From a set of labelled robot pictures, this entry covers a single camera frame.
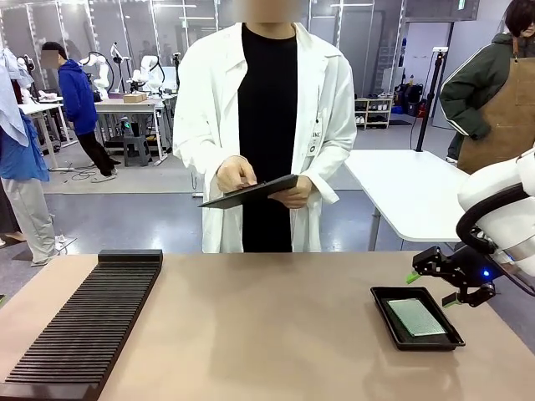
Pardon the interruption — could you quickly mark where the person in light blue clothing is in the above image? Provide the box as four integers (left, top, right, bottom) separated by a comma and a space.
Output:
0, 46, 64, 268

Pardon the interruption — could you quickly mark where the white height-adjustable desk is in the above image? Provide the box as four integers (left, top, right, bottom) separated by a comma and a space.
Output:
17, 96, 79, 172

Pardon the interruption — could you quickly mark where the large white table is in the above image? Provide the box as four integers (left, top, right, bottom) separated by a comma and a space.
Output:
343, 149, 473, 254

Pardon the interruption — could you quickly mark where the black tripod pole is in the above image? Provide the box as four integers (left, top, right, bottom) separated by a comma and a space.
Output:
415, 47, 451, 153

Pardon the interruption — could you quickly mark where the person's right forearm white sleeve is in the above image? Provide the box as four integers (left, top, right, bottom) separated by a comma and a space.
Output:
172, 133, 235, 200

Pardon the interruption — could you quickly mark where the black slotted PCB rack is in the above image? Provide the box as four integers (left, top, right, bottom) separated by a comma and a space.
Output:
0, 249, 164, 401

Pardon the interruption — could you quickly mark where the wooden shoe shelf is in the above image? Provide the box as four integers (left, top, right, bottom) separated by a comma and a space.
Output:
354, 97, 395, 129

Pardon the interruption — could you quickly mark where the green perforated PCB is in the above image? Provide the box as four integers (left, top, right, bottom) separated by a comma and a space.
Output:
386, 297, 448, 338

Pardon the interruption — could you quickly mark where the person's left forearm white sleeve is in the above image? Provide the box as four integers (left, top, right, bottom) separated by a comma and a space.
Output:
307, 133, 358, 206

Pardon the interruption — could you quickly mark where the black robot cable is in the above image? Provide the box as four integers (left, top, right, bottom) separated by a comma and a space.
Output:
455, 182, 535, 297

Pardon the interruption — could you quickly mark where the black bags pile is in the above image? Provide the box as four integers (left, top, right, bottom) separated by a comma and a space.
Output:
392, 82, 429, 118

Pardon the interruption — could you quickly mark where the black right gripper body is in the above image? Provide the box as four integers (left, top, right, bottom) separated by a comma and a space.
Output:
441, 245, 506, 290

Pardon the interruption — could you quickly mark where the person's right hand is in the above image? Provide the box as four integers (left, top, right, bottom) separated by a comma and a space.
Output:
216, 155, 259, 195

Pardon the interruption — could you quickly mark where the white name badge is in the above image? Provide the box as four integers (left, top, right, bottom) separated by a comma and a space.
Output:
308, 119, 323, 158

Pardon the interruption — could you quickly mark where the black plastic tray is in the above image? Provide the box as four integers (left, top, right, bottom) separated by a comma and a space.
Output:
369, 286, 466, 352

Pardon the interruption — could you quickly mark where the white desk with cardboard box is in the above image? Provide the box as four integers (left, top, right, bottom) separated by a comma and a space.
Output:
94, 98, 177, 163

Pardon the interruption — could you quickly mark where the grey plastic stool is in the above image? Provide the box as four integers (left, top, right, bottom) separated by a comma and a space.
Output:
122, 134, 153, 168

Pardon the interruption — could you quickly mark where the person in brown apron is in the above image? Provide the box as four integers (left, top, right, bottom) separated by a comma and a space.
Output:
439, 0, 535, 175

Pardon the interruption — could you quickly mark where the person in blue hoodie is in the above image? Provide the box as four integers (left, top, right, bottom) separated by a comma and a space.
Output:
41, 40, 123, 185

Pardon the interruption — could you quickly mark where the dark grey clipboard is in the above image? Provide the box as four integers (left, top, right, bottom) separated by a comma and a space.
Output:
197, 174, 300, 210

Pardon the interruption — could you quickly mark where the person's left hand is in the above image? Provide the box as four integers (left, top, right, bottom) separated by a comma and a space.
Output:
267, 175, 314, 210

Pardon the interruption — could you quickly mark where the person in white lab coat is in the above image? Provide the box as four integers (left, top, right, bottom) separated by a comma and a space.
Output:
171, 0, 358, 255

